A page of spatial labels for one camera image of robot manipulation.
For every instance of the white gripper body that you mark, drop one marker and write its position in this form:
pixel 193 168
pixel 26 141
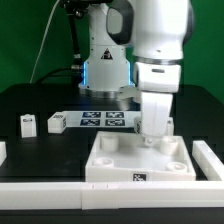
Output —
pixel 155 111

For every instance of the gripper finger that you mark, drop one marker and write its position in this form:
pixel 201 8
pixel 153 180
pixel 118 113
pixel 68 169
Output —
pixel 148 141

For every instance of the white square tabletop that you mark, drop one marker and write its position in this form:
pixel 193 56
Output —
pixel 117 156

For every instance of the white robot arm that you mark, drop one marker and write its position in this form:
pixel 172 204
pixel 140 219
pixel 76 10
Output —
pixel 135 51

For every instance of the white right fence piece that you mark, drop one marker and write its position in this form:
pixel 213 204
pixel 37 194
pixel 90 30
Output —
pixel 208 162

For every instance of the white fence piece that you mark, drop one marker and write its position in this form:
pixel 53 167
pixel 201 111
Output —
pixel 3 153
pixel 208 162

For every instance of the white left fence piece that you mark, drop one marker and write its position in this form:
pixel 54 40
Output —
pixel 3 153

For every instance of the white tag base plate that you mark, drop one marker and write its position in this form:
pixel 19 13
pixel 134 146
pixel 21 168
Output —
pixel 103 119

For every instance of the white front fence rail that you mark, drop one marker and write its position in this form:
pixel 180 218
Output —
pixel 86 196

